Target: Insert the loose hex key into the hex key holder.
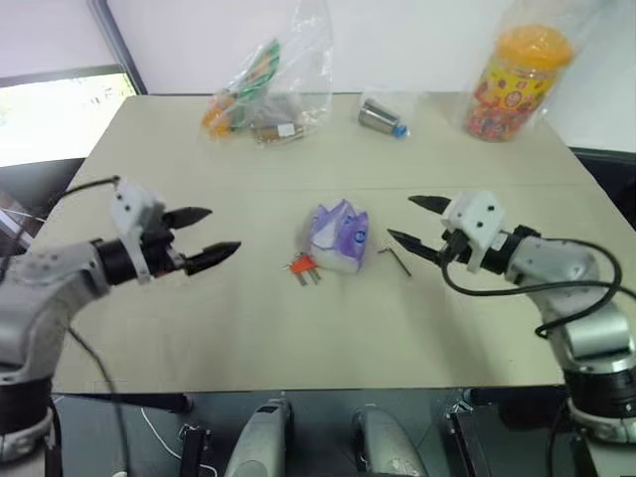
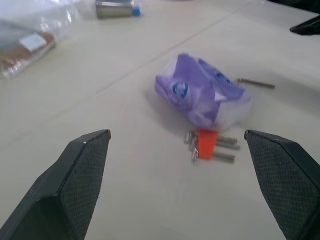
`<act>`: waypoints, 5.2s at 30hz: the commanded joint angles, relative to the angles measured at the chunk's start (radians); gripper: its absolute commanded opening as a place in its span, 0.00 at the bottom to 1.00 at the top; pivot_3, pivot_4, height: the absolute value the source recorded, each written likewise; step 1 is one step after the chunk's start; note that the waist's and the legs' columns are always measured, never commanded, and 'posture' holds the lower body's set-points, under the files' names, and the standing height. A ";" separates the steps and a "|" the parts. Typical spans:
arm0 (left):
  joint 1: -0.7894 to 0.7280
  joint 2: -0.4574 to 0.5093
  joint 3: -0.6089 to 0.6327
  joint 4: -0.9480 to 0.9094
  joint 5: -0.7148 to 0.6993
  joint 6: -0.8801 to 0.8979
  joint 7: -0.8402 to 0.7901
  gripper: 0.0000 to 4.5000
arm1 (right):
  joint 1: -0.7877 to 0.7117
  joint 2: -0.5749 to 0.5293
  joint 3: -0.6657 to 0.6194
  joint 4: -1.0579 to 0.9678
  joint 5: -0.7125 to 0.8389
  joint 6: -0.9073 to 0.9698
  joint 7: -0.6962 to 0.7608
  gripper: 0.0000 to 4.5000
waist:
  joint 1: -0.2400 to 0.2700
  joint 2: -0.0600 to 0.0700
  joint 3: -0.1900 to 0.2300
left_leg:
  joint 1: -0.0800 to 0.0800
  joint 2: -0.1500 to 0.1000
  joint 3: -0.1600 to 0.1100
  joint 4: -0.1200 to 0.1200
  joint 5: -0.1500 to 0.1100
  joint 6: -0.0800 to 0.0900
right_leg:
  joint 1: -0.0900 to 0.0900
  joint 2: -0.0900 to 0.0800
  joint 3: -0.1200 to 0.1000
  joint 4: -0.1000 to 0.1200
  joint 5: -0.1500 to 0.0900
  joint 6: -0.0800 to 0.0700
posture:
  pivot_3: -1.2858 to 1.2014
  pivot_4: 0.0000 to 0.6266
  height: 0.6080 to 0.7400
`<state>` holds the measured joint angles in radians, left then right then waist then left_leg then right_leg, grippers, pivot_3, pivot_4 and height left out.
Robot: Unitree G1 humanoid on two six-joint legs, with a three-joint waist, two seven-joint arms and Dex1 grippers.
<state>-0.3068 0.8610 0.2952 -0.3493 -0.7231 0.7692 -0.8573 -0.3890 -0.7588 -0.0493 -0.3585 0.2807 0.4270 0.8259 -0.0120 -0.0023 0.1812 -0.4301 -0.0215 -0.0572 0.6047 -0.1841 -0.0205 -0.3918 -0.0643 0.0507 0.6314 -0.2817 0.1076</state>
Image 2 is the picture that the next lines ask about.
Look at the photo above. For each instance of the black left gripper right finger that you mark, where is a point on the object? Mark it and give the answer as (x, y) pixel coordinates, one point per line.
(287, 185)

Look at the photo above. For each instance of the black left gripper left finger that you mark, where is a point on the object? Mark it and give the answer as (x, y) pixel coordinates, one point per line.
(62, 190)

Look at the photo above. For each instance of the purple plastic snack bag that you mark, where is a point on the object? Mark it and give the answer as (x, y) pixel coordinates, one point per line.
(197, 95)

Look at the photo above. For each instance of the clear bag of brown biscuits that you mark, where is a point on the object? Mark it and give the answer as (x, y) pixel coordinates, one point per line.
(22, 53)

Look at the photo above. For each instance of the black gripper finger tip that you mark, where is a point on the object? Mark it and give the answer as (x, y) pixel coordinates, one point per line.
(306, 27)

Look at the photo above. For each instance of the clear plastic bag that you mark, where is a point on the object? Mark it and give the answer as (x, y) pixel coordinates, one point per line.
(30, 17)

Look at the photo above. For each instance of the silver metal can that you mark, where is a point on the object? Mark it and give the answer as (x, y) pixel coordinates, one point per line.
(113, 8)

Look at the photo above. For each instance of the small blue cap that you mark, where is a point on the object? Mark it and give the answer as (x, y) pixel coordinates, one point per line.
(136, 11)

